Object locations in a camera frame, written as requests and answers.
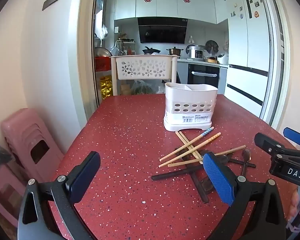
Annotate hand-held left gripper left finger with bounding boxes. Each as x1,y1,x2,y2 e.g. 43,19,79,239
17,151,101,240

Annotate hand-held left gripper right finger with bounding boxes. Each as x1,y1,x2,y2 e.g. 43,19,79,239
202,152,288,240

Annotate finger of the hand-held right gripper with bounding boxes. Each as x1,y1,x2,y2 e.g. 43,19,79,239
283,127,300,150
254,132,300,156

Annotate dark translucent plastic spoon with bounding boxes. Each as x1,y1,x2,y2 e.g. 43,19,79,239
151,165,204,182
200,176,217,195
240,149,252,178

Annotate pale patterned wooden chopstick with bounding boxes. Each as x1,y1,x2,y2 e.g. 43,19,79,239
159,132,221,168

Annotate blue patterned wooden chopstick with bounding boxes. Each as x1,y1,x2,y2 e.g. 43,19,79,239
159,127,215,162

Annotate white plastic utensil holder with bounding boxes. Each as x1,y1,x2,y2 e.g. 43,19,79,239
163,82,218,132

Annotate person's right hand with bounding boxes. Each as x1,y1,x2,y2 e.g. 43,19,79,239
286,189,300,221

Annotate pink plastic stool stack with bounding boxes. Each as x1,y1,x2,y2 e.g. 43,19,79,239
0,108,65,178

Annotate black built-in oven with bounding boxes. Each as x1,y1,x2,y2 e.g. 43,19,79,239
187,64,220,89

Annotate gold foil bag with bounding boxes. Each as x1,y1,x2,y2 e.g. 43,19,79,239
100,75,113,100

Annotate white refrigerator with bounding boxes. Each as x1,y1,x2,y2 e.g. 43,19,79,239
224,0,275,117

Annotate bag of green vegetables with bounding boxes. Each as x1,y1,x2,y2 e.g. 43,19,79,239
131,79,158,95

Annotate red plastic crate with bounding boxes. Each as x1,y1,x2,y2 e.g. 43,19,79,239
94,56,112,72

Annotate silver rice cooker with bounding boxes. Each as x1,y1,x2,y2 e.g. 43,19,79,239
186,44,205,61

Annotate beige flower-cutout basket cart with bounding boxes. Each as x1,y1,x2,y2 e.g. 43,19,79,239
110,54,178,96

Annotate steel basin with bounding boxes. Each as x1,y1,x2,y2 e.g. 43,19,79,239
95,46,113,58

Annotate group of fridge magnets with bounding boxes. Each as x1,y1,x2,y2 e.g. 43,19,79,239
230,0,264,19

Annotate steel stockpot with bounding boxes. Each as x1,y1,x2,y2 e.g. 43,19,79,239
166,46,184,56

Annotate metal spice rack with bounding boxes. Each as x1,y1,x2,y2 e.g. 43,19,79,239
116,38,137,55

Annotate black wok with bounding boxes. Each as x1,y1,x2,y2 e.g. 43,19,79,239
142,46,161,55

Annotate black range hood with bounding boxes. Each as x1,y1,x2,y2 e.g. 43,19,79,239
137,17,189,44

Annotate white upper cabinets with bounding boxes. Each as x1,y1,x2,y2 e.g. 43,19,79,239
114,0,218,20

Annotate dark wall plaque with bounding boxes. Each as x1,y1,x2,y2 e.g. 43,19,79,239
42,0,60,11

